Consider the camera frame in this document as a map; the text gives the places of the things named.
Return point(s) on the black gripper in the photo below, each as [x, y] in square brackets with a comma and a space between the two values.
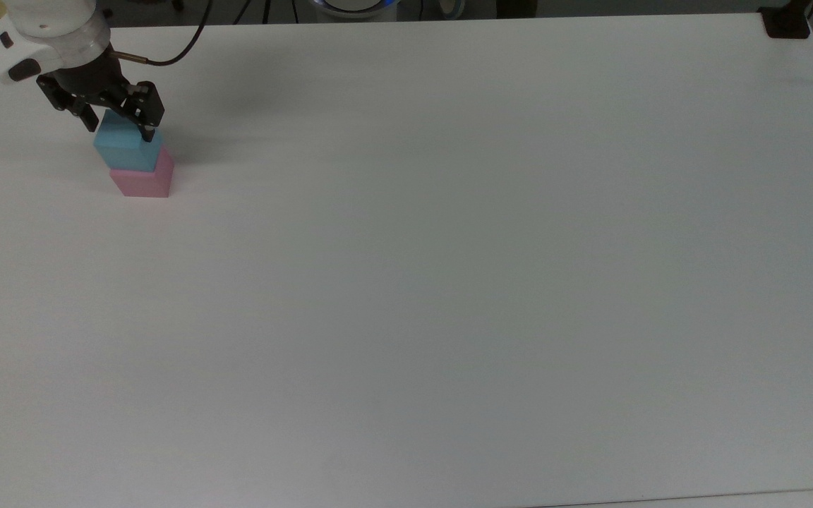
[96, 85]

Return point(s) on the blue cube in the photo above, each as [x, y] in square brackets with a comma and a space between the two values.
[124, 149]

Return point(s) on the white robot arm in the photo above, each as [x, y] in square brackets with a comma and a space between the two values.
[46, 32]

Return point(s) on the pink cube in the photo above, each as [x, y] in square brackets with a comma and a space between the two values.
[145, 180]

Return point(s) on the black camera stand base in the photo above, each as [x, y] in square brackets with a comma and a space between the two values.
[786, 22]

